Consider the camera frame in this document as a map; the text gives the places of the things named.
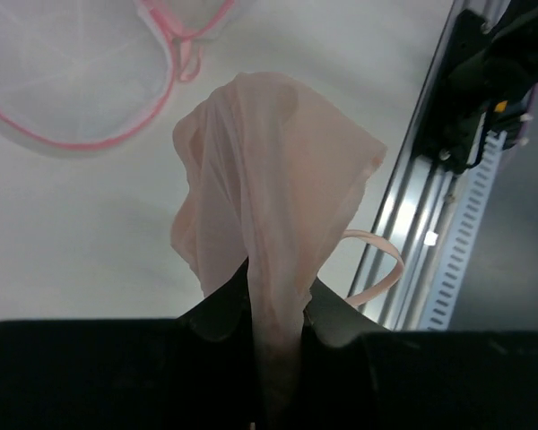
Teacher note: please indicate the pink bra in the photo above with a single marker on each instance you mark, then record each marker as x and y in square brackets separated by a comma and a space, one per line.
[276, 174]

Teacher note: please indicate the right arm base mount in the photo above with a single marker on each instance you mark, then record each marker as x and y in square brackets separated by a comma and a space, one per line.
[479, 70]

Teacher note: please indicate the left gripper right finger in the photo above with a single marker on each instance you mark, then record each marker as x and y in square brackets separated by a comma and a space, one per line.
[358, 375]

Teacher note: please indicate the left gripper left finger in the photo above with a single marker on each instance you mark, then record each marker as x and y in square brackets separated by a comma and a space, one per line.
[196, 371]

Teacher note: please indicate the aluminium mounting rail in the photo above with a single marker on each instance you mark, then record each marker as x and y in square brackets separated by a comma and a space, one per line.
[433, 216]

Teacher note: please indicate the pink trimmed mesh laundry bag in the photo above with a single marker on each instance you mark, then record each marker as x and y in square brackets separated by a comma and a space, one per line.
[86, 75]

